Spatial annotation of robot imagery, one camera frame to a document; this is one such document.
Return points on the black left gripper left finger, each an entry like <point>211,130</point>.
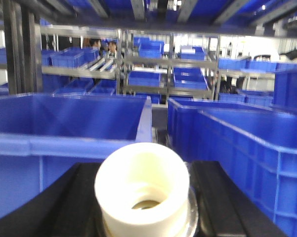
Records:
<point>67,208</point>

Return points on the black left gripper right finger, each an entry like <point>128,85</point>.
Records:
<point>223,209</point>

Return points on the blue shelf bin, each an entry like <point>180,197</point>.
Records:
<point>43,135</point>
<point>256,147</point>

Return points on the blue shelf bin right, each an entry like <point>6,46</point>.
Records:
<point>256,147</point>

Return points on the blue shelf bin left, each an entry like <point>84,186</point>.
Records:
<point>43,135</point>

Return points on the steel background shelf rack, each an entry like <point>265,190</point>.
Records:
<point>117,69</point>

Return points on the white plastic valve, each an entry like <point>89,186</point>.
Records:
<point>143,190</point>

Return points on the black shelf frame post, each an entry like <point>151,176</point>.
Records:
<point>23,48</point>

